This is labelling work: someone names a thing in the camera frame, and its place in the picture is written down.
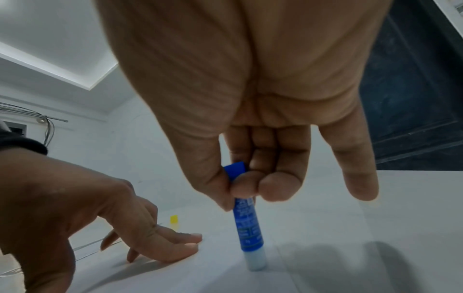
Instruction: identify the person's left hand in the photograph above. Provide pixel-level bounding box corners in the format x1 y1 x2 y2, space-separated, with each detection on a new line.
0 149 203 293

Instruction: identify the person's right hand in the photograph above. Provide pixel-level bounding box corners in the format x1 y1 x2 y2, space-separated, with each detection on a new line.
92 0 394 212

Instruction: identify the blue glue stick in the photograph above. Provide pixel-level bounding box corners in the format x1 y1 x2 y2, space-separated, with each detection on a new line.
223 161 269 272

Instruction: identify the black sleeve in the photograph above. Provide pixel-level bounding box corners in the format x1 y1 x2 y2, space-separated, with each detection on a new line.
0 120 49 156

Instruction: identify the metal curtain rod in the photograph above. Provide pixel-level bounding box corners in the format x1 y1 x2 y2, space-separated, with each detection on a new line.
0 101 69 124

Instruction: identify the thin wire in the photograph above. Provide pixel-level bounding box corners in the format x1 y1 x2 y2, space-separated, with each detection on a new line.
72 239 124 262

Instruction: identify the grey hanging cable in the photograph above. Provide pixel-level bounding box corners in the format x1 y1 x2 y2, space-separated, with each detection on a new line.
42 116 55 147

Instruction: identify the dark wall vent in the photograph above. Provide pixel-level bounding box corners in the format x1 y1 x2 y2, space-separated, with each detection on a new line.
4 121 28 135

